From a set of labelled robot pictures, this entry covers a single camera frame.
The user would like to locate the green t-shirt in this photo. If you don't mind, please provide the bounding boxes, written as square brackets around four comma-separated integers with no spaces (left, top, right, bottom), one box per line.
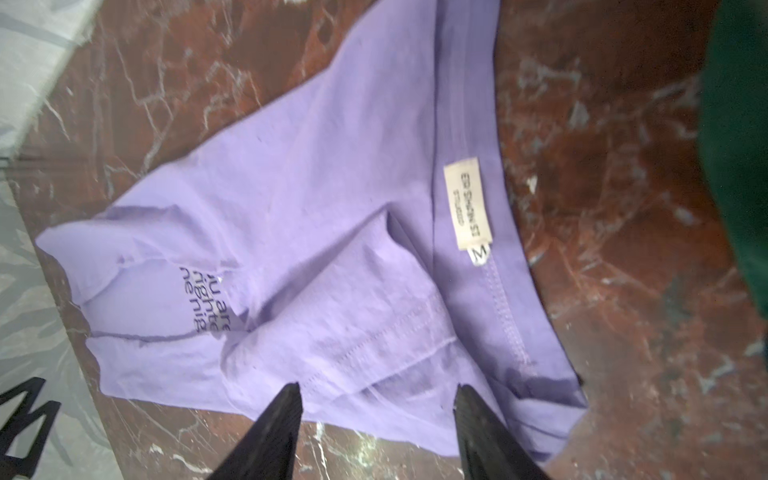
[698,1,767,316]

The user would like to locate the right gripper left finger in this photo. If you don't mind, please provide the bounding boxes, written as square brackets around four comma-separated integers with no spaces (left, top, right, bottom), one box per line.
[208,383,303,480]

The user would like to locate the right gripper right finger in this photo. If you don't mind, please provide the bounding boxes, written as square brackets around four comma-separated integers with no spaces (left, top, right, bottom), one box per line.
[454,384,549,480]

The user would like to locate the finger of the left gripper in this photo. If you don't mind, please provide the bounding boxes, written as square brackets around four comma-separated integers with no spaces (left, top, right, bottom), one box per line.
[1,377,61,479]

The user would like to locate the purple t-shirt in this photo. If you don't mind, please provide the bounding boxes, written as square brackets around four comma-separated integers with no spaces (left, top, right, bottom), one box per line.
[36,1,587,461]

